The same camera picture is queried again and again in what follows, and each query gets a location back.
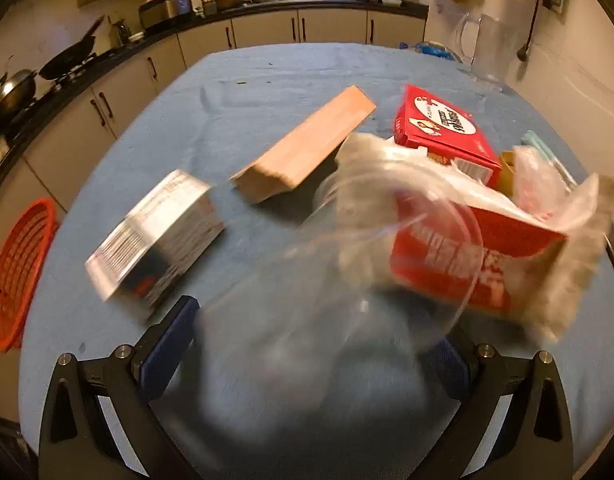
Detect red cardboard box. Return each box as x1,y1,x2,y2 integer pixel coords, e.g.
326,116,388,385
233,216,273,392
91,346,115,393
394,84,502,188

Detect clear glass pitcher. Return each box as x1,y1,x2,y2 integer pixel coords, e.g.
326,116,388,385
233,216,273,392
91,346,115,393
456,14,517,91

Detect steel wok with lid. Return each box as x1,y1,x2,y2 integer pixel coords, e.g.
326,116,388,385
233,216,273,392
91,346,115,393
0,63,37,122

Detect red and white snack bag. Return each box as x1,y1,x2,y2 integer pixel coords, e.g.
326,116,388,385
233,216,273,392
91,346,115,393
333,133,614,344

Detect silver rice cooker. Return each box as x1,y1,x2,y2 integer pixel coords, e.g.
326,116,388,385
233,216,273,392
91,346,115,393
139,0,193,30

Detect blue bag behind table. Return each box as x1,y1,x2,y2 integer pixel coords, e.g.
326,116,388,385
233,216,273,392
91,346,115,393
413,41,462,63

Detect red plastic mesh basket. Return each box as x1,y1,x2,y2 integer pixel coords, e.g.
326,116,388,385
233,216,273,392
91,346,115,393
0,198,60,352

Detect clear plastic cup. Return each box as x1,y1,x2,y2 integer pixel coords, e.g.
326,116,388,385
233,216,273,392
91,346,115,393
202,162,484,408

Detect white and blue small box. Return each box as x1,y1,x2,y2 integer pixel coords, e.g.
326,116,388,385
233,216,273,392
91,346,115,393
84,169,224,308

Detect beige lower kitchen cabinets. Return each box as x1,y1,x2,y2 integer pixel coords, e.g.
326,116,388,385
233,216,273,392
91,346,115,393
0,6,428,426

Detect black frying pan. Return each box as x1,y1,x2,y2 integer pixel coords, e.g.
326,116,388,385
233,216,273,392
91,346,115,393
39,15,105,80

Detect long tan cardboard box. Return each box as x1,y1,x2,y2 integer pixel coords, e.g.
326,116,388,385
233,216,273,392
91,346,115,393
230,86,376,204

